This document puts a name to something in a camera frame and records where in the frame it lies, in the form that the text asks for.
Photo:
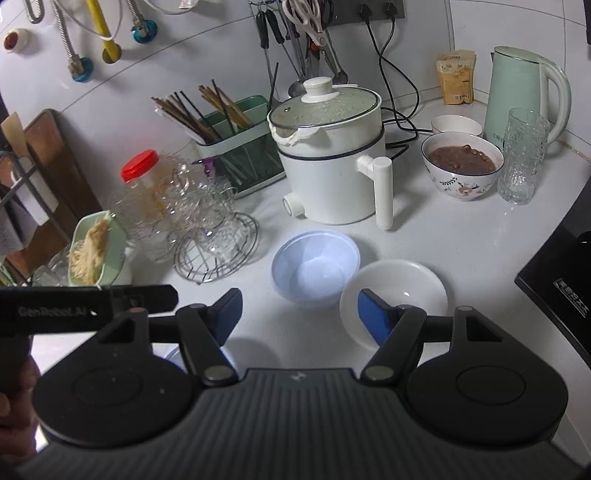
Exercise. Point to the green and white chopstick holder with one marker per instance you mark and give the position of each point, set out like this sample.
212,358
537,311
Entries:
249,157

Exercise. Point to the white round wall cap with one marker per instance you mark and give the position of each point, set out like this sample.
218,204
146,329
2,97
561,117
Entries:
16,39

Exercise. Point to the pale blue plastic bowl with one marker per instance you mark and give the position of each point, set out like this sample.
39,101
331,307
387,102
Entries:
316,270

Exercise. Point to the glass pot lid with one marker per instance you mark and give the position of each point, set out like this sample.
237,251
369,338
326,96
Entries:
341,108

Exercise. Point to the dried noodles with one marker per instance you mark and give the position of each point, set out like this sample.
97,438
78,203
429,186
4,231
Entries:
90,256

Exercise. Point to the white utensil holder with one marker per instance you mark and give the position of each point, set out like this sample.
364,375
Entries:
30,203

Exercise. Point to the textured glass tumbler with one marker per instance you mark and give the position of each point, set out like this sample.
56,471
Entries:
521,157

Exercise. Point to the person's left hand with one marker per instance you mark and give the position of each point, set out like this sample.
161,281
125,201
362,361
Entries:
16,406

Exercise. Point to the purple peeler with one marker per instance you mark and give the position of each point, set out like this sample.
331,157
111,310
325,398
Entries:
210,166

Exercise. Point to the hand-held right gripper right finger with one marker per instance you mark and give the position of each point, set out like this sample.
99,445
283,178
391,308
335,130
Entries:
374,318

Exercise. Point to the white bowl with thin rim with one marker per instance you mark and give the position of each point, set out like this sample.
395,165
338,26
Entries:
456,124

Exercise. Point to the patterned bowl with brown food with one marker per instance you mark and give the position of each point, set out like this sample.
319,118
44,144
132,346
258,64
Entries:
461,182

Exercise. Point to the bundle of chopsticks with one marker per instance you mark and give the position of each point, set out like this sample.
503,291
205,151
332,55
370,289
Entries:
184,113

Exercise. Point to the black power strip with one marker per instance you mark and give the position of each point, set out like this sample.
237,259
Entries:
374,9

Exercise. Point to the wooden spatula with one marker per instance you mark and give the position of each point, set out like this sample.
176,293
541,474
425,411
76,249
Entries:
14,131

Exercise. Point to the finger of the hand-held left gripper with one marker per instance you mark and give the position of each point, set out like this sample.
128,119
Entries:
147,297

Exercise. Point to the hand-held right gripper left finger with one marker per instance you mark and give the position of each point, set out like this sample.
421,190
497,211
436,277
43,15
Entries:
228,316

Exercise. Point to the small white ceramic bowl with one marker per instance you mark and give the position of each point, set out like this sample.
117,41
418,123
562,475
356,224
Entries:
406,286

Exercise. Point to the black induction cooker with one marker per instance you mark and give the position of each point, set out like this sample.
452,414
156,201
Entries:
558,286

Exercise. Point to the white bowl under colander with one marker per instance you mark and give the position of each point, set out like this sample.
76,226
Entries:
124,272

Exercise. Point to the green electric kettle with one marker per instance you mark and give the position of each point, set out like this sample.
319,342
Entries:
517,87

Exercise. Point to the yellow snack packet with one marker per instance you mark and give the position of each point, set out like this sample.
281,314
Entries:
456,76

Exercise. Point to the hanging kitchen utensils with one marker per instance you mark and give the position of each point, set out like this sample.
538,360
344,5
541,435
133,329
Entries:
272,27

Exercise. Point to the drinking glass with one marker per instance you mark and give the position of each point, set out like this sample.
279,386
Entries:
51,272

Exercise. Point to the clear glass cup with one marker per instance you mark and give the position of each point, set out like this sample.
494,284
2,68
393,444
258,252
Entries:
214,203
221,240
184,175

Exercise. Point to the clear jar with red lid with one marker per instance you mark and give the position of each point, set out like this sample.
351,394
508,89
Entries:
141,168

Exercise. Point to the wooden cutting board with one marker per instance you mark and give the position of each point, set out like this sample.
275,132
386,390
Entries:
55,157

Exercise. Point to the white electric cooking pot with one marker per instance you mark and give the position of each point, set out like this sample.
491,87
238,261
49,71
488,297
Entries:
332,184

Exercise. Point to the kitchen scissors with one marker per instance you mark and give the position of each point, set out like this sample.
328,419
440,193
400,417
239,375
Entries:
304,18

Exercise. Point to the green colander basket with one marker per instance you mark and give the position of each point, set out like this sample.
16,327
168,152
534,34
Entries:
117,235

